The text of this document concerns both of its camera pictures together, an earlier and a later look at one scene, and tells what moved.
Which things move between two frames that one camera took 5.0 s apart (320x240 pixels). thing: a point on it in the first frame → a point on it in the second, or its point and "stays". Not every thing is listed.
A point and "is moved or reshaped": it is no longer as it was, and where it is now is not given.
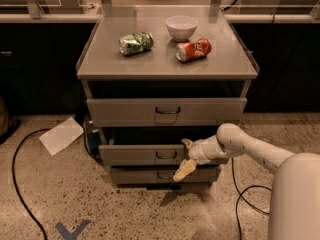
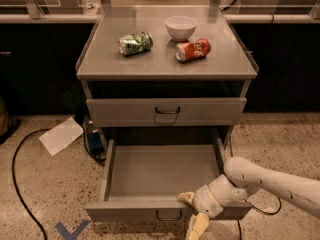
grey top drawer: (162, 112) stays
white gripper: (197, 152) → (204, 200)
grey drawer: (142, 154) is moved or reshaped
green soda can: (134, 43) stays
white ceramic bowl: (181, 27) stays
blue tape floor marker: (73, 235) stays
